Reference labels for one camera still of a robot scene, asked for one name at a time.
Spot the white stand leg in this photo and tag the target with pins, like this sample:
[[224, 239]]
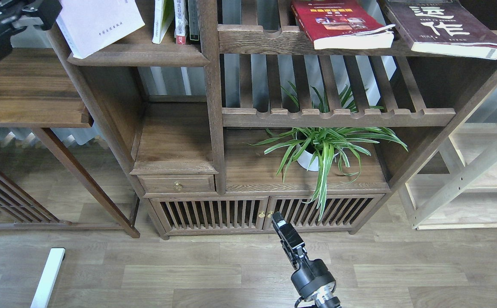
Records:
[[49, 276]]

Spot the white lavender paperback book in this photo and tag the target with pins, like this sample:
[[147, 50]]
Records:
[[90, 25]]

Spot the light wooden shelf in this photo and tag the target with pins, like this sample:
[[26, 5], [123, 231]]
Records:
[[466, 196]]

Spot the green spider plant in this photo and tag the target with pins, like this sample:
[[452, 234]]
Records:
[[324, 147]]

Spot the white plant pot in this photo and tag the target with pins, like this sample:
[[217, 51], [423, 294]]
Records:
[[307, 161]]

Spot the dark brown book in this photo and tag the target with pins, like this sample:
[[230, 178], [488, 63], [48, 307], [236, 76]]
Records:
[[441, 27]]

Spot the dark wooden bookshelf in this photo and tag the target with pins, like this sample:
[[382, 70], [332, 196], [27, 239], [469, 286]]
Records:
[[192, 113]]

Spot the white green upright book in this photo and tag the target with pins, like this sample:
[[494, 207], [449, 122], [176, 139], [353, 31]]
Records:
[[163, 17]]

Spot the dark wooden side table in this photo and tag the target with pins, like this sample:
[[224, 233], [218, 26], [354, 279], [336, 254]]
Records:
[[36, 93]]

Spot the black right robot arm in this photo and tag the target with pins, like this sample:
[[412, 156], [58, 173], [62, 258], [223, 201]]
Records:
[[312, 279]]

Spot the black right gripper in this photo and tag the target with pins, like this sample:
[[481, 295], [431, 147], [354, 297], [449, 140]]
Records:
[[312, 279]]

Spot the black upright book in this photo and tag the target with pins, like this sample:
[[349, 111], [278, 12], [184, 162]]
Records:
[[193, 22]]

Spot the brass drawer knob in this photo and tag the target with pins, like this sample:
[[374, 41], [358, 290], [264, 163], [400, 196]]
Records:
[[178, 186]]

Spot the red paperback book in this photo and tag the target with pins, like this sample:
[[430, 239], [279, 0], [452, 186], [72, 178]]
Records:
[[341, 24]]

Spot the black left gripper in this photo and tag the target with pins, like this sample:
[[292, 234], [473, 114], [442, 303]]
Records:
[[17, 15]]

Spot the red white upright book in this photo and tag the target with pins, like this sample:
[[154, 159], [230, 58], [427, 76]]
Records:
[[181, 23]]

